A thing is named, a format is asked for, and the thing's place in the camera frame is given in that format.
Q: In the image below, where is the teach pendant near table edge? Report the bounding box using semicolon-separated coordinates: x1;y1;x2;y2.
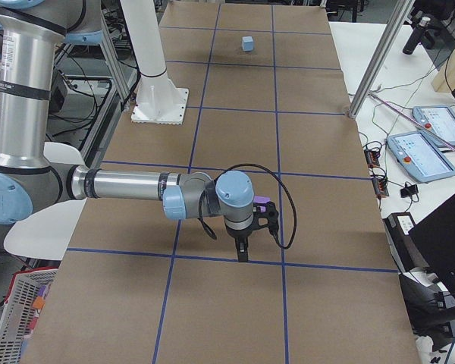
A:
387;131;455;183

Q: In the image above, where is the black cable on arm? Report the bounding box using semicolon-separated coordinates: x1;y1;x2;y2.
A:
196;163;297;250

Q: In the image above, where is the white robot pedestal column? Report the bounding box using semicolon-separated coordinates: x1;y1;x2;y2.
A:
121;0;189;124

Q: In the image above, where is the light blue foam block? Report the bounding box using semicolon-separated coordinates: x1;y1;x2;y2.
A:
241;36;255;52

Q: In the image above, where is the teach pendant far from edge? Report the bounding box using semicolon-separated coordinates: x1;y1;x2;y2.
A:
413;105;455;146

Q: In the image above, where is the white perforated basket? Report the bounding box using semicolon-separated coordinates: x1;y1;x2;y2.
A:
0;268;58;363

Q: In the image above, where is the metal rod with green tip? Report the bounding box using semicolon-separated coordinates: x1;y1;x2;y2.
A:
369;92;455;152

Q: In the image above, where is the white plastic chair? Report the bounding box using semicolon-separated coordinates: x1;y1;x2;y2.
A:
3;142;88;262

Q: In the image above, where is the purple foam block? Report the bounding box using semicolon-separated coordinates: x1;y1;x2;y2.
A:
253;196;271;212

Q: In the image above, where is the aluminium frame post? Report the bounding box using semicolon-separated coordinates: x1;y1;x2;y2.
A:
347;0;415;119

